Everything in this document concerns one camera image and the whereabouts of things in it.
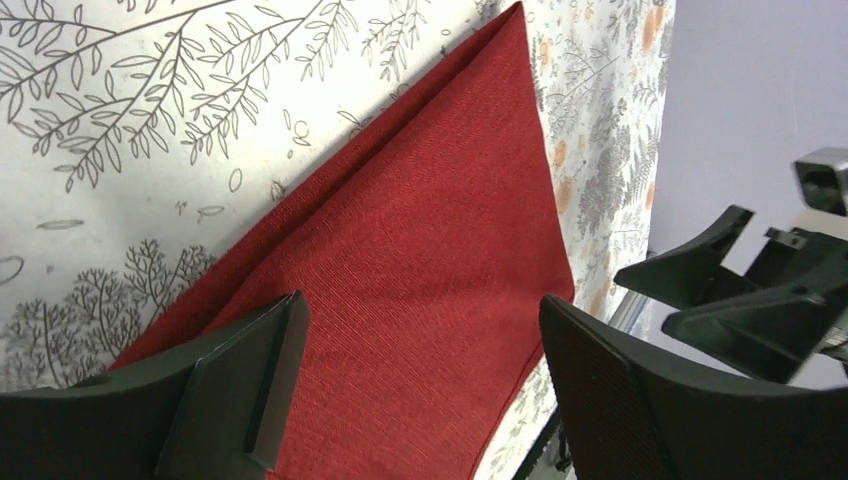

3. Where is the right aluminium frame post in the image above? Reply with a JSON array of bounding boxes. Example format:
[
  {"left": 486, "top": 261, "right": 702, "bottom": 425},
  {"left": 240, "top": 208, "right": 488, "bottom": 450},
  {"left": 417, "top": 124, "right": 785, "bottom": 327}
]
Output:
[{"left": 608, "top": 291, "right": 652, "bottom": 334}]

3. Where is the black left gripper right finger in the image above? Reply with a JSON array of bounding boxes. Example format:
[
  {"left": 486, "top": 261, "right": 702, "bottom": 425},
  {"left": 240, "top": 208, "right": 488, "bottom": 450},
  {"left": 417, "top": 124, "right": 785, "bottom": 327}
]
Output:
[{"left": 539, "top": 295, "right": 847, "bottom": 479}]

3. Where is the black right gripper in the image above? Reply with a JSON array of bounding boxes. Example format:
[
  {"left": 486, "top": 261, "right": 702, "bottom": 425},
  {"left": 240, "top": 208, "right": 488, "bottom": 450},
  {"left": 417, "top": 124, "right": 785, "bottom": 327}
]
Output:
[{"left": 614, "top": 147, "right": 847, "bottom": 384}]

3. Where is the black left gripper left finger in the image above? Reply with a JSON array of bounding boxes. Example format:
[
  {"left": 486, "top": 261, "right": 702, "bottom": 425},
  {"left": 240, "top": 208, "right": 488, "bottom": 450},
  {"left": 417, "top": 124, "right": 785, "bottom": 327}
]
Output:
[{"left": 1, "top": 292, "right": 310, "bottom": 480}]

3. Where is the red cloth napkin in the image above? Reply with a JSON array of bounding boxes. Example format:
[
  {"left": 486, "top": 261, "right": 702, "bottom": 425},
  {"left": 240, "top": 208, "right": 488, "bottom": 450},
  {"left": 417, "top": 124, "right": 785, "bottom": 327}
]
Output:
[{"left": 117, "top": 4, "right": 574, "bottom": 479}]

